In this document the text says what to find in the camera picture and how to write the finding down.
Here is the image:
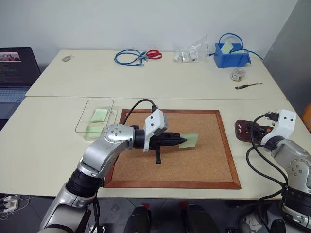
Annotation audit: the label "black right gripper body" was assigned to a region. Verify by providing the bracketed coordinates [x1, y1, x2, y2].
[252, 122, 276, 142]

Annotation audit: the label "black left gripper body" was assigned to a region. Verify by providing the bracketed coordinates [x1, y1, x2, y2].
[149, 133, 171, 166]

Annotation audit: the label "light green paper note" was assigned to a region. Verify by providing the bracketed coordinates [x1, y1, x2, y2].
[178, 132, 200, 149]

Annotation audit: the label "wood framed cork board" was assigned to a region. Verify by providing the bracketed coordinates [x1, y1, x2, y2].
[104, 109, 242, 190]

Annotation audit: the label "green sticky note pad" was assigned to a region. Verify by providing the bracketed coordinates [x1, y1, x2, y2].
[90, 109, 110, 123]
[83, 125, 105, 142]

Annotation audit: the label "brown object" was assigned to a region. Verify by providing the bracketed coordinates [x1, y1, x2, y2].
[234, 119, 266, 143]

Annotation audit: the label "black pen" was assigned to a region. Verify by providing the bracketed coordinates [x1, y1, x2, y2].
[235, 82, 264, 90]

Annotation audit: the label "orange object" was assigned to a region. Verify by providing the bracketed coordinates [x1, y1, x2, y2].
[301, 102, 311, 133]

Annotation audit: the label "clear plastic round container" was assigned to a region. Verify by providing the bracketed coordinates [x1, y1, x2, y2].
[229, 68, 246, 81]

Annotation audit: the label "blue plastic bin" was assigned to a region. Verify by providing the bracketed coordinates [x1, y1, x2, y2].
[214, 42, 252, 69]

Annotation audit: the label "clear plastic tray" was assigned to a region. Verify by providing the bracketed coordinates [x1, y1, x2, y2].
[74, 99, 121, 142]

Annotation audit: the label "clear bag of white parts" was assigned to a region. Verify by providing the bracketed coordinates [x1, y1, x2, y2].
[173, 33, 211, 64]

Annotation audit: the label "dark laptop computer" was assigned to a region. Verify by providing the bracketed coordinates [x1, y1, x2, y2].
[0, 47, 42, 120]

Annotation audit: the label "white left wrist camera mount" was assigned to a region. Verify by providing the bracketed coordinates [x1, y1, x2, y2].
[142, 109, 169, 153]

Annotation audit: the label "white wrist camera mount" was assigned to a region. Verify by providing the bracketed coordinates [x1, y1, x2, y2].
[261, 109, 297, 146]
[142, 109, 169, 153]

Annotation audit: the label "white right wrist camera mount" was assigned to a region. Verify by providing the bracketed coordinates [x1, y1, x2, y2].
[261, 109, 297, 146]

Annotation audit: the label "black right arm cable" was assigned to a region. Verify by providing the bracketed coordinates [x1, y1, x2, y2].
[245, 111, 291, 233]

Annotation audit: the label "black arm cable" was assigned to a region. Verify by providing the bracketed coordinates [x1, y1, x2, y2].
[245, 111, 291, 233]
[119, 99, 159, 127]

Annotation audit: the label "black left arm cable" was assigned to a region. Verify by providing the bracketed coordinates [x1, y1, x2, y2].
[119, 99, 159, 127]

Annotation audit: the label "long blue network cable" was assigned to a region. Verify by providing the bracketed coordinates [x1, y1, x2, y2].
[209, 33, 265, 61]

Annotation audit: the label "red handled scissors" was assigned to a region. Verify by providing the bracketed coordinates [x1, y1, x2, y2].
[145, 49, 163, 61]

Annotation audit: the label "blue coiled network cable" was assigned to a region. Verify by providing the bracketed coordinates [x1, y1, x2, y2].
[114, 49, 150, 67]

